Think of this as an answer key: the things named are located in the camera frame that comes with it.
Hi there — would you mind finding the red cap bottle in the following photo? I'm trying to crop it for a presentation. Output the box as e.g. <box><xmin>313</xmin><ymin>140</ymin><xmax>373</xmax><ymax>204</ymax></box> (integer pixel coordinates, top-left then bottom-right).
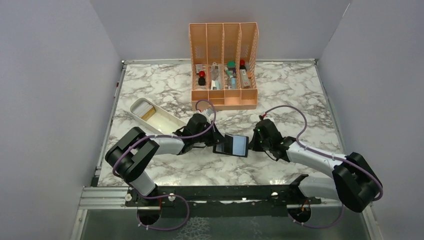
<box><xmin>239</xmin><ymin>59</ymin><xmax>247</xmax><ymax>70</ymax></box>

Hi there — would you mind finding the white plastic tray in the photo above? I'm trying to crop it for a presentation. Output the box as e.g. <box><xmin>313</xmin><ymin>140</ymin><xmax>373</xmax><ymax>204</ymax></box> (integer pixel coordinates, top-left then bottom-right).
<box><xmin>129</xmin><ymin>97</ymin><xmax>187</xmax><ymax>135</ymax></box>

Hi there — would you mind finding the red ball item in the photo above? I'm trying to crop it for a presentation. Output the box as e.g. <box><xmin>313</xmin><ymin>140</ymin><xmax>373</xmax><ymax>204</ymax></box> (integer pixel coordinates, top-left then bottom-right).
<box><xmin>198</xmin><ymin>70</ymin><xmax>206</xmax><ymax>78</ymax></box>

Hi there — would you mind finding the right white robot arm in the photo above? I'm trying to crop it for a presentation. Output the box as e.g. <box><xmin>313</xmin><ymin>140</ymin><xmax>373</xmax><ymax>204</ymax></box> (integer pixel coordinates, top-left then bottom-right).
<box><xmin>249</xmin><ymin>119</ymin><xmax>383</xmax><ymax>213</ymax></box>

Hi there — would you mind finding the grey stapler box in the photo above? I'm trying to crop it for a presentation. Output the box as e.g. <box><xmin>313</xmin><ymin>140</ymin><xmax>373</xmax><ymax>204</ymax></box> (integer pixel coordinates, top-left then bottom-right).
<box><xmin>239</xmin><ymin>69</ymin><xmax>251</xmax><ymax>89</ymax></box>

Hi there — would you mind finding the orange desk organizer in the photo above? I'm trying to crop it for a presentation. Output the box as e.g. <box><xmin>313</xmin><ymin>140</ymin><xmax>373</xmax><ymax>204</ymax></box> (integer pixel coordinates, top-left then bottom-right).
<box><xmin>188</xmin><ymin>22</ymin><xmax>259</xmax><ymax>110</ymax></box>

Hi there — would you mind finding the black round item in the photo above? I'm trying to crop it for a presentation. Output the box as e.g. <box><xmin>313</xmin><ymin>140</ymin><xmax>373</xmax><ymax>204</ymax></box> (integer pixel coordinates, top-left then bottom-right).
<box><xmin>197</xmin><ymin>77</ymin><xmax>206</xmax><ymax>86</ymax></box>

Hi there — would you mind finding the green cap item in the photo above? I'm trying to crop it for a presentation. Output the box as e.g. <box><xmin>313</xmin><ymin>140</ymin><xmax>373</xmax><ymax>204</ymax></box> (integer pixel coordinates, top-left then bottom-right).
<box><xmin>227</xmin><ymin>61</ymin><xmax>236</xmax><ymax>69</ymax></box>

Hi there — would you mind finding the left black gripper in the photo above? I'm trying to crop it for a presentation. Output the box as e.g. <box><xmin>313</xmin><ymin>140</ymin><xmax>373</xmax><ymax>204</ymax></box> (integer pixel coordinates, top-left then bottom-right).
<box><xmin>193</xmin><ymin>120</ymin><xmax>228</xmax><ymax>147</ymax></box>

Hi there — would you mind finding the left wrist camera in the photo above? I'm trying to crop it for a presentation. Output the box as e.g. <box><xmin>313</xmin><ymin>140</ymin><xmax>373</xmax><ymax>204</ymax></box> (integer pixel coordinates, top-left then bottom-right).
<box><xmin>197</xmin><ymin>107</ymin><xmax>215</xmax><ymax>123</ymax></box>

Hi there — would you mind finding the gold credit card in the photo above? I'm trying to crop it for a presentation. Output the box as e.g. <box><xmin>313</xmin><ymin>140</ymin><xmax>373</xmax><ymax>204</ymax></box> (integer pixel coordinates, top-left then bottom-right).
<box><xmin>141</xmin><ymin>107</ymin><xmax>156</xmax><ymax>121</ymax></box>

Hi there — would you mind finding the black leather card holder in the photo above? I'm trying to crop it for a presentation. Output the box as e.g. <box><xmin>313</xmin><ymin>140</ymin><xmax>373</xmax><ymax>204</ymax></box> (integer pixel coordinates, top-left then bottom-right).
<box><xmin>212</xmin><ymin>134</ymin><xmax>249</xmax><ymax>158</ymax></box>

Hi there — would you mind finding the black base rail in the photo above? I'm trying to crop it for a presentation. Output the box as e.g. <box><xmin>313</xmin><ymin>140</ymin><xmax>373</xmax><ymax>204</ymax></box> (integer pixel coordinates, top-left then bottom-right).
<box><xmin>124</xmin><ymin>184</ymin><xmax>321</xmax><ymax>218</ymax></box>

